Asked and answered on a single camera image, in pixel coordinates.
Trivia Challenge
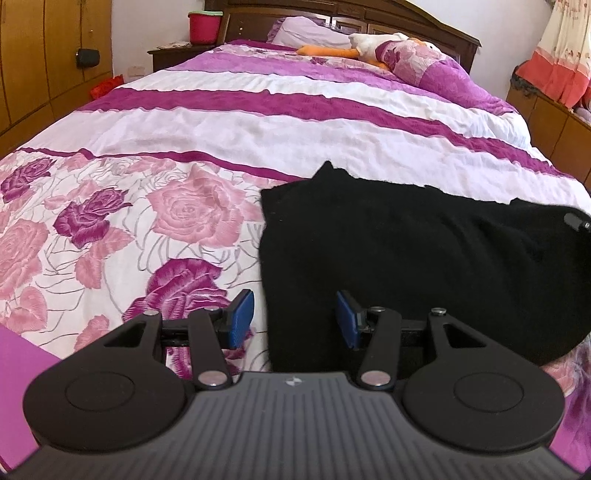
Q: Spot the folded purple floral quilt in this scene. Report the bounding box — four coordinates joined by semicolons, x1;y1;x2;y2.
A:
374;39;519;112

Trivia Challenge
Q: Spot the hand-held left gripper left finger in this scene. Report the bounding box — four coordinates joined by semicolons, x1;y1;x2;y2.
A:
102;288;256;393

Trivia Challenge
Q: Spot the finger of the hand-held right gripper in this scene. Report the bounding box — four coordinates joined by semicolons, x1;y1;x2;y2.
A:
564;209;591;232

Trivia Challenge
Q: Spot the dark wooden headboard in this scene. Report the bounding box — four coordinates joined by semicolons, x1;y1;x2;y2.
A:
203;0;482;75

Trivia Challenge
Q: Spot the black cloth garment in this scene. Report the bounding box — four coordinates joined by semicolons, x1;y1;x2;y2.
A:
258;160;591;371

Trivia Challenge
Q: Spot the yellow wooden wardrobe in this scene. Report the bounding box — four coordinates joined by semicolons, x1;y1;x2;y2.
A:
0;0;114;158

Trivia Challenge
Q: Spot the dark wooden nightstand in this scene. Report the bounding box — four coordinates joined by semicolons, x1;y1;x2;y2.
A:
147;41;219;73

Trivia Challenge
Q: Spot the red plastic bucket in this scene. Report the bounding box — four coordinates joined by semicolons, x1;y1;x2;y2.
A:
187;10;224;46

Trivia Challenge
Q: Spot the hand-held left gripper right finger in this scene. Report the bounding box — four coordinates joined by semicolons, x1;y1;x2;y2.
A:
335;289;503;393

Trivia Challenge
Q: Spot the plain magenta sheet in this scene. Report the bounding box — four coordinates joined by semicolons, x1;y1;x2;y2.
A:
0;327;63;464

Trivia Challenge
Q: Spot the red crumpled cloth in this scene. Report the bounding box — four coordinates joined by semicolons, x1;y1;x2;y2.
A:
89;75;125;100

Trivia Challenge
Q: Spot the white orange plush duck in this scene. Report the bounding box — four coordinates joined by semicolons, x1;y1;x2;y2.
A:
295;32;440;71

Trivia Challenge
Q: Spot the floral purple white bedspread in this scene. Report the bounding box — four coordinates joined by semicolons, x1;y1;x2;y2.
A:
0;39;591;398

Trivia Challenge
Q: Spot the orange cream floral curtain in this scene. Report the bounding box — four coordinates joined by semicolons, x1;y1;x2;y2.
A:
514;0;591;112

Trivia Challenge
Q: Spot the brown wooden dresser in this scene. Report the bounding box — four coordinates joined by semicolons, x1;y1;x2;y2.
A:
505;85;591;191

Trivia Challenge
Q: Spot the lilac pillow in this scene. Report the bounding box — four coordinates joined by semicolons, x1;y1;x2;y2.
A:
267;16;352;51

